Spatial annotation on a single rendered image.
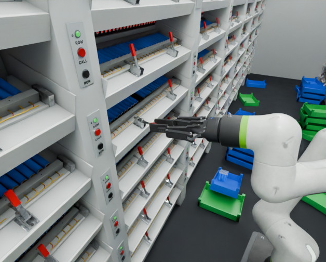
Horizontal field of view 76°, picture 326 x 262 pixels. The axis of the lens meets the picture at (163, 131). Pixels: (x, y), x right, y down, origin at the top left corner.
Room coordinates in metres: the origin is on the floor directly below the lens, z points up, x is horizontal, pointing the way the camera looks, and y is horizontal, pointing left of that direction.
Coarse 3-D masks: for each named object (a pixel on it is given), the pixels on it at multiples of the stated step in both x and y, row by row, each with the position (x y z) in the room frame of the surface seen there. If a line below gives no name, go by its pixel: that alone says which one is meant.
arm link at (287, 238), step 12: (276, 228) 0.50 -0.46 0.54; (288, 228) 0.49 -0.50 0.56; (300, 228) 0.49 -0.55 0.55; (276, 240) 0.46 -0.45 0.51; (288, 240) 0.44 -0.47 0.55; (300, 240) 0.44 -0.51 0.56; (312, 240) 0.44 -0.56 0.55; (276, 252) 0.44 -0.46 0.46; (288, 252) 0.41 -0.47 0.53; (300, 252) 0.40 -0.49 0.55; (312, 252) 0.40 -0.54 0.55
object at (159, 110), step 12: (168, 72) 1.07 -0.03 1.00; (180, 84) 1.04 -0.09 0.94; (180, 96) 0.92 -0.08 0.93; (144, 108) 0.76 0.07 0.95; (156, 108) 0.78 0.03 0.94; (168, 108) 0.81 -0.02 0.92; (132, 120) 0.66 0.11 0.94; (132, 132) 0.60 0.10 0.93; (144, 132) 0.64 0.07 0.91; (120, 144) 0.54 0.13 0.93; (132, 144) 0.57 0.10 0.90; (120, 156) 0.52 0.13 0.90
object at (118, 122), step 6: (168, 84) 0.95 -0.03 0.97; (156, 90) 0.87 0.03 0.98; (162, 90) 0.90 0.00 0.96; (168, 90) 0.93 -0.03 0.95; (150, 96) 0.81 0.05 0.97; (156, 96) 0.85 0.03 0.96; (144, 102) 0.76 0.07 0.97; (132, 108) 0.70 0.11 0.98; (138, 108) 0.71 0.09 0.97; (126, 114) 0.65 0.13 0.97; (132, 114) 0.68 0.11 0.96; (120, 120) 0.62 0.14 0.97; (126, 120) 0.64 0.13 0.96; (114, 126) 0.58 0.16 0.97
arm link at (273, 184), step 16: (320, 160) 0.47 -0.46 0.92; (256, 176) 0.40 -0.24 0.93; (272, 176) 0.37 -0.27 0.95; (288, 176) 0.37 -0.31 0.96; (304, 176) 0.39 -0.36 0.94; (320, 176) 0.40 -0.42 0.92; (256, 192) 0.38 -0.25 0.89; (272, 192) 0.36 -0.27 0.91; (288, 192) 0.35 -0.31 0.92; (304, 192) 0.37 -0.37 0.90; (320, 192) 0.39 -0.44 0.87
